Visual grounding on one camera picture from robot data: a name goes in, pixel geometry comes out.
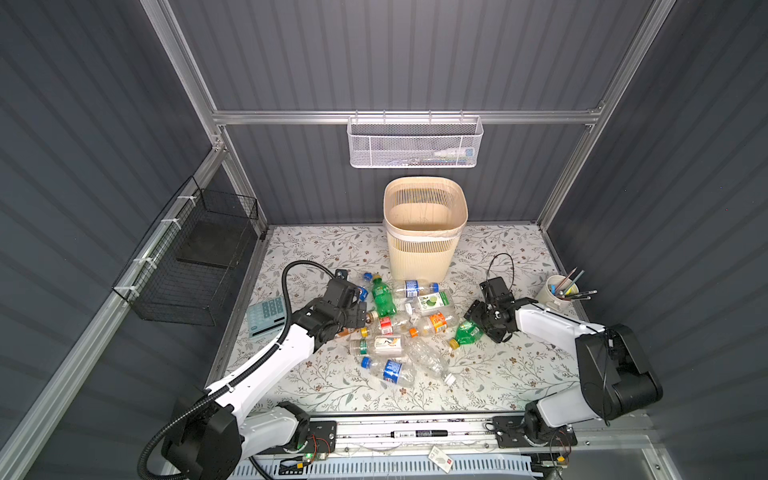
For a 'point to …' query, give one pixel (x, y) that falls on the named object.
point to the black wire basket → (182, 272)
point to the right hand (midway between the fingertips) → (477, 322)
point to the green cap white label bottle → (391, 345)
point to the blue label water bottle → (416, 288)
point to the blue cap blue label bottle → (391, 371)
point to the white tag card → (440, 459)
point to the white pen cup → (558, 291)
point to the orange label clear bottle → (436, 323)
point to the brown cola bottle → (347, 331)
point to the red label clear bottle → (386, 325)
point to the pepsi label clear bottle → (363, 293)
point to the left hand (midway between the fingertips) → (346, 306)
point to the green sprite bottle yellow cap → (384, 298)
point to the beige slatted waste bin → (424, 218)
